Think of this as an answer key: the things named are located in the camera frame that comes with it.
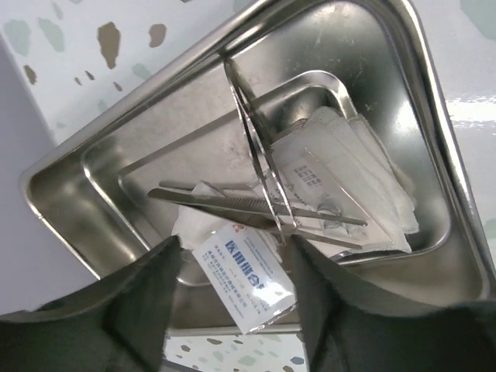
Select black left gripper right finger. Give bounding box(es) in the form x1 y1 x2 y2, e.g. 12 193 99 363
291 235 495 371

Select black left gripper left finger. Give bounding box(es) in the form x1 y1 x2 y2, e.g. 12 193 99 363
1 236 182 371

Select white suture packet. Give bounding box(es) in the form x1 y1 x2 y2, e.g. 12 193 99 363
193 223 296 334

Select long steel tweezers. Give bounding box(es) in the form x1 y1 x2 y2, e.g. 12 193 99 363
147 188 367 250

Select clear suture packet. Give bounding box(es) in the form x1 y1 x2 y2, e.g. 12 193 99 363
278 149 394 252

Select stainless steel tray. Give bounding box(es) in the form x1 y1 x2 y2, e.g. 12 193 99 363
18 0 496 337

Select short steel tweezers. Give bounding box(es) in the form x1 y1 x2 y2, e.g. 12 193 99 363
222 57 298 242

